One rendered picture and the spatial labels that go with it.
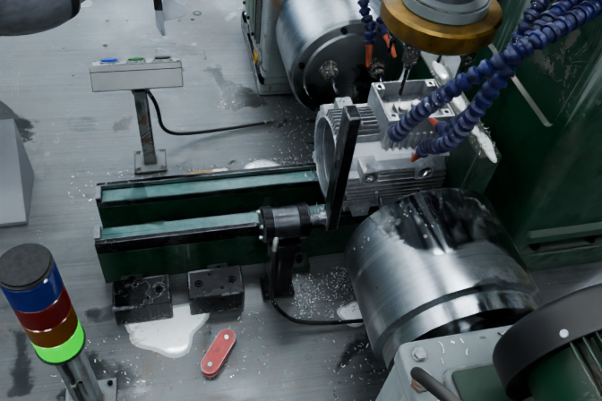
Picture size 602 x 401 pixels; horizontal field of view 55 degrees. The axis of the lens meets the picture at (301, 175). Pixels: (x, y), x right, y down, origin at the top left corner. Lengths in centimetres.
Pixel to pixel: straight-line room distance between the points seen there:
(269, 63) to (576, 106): 76
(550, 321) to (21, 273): 53
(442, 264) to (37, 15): 60
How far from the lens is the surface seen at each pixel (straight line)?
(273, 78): 147
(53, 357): 83
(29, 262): 70
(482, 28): 87
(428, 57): 112
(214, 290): 106
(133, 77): 115
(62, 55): 168
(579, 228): 123
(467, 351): 72
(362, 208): 104
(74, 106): 151
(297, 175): 115
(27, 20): 79
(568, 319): 56
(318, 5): 120
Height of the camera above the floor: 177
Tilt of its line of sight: 48 degrees down
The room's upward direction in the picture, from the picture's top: 8 degrees clockwise
